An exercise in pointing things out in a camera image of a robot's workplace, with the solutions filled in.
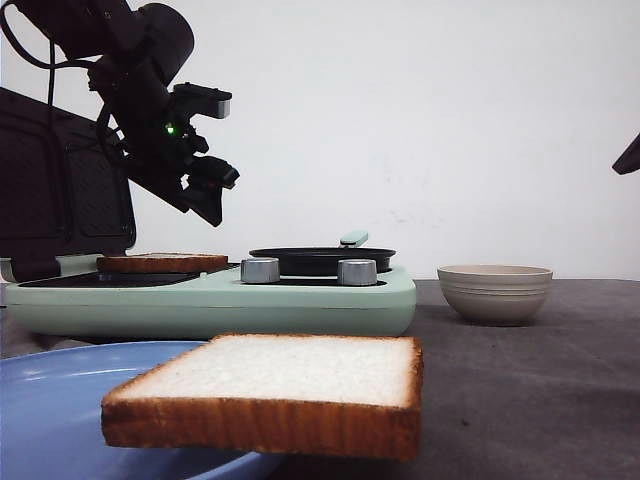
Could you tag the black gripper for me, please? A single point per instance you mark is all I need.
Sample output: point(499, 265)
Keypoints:
point(164, 153)

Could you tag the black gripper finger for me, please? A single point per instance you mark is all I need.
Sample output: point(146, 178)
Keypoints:
point(629, 161)

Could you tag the bread slice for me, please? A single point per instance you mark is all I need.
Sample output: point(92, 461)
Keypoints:
point(162, 263)
point(324, 395)

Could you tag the breakfast maker lid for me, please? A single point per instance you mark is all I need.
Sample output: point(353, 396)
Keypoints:
point(60, 195)

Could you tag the beige ribbed bowl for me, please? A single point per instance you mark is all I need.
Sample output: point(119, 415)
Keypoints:
point(503, 295)

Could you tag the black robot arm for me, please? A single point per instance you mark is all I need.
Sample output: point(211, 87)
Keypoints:
point(131, 58)

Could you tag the mint green breakfast maker base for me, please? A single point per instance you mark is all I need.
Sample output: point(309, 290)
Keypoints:
point(203, 304)

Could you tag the left silver knob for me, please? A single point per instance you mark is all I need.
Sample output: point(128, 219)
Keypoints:
point(260, 270)

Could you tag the silver knob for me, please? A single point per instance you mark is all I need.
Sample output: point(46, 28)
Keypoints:
point(357, 272)
point(260, 270)

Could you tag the black frying pan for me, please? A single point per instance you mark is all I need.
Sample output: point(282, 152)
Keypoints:
point(323, 261)

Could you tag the right silver knob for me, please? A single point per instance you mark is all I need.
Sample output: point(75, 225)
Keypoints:
point(357, 272)

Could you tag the blue plate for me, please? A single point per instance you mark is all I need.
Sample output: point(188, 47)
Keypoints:
point(51, 420)

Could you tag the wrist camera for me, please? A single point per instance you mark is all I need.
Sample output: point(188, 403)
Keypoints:
point(190, 99)

